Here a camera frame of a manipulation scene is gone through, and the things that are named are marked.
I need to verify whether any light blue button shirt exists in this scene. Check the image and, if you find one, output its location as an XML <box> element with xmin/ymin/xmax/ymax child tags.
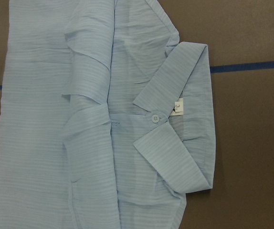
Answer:
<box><xmin>0</xmin><ymin>0</ymin><xmax>216</xmax><ymax>229</ymax></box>

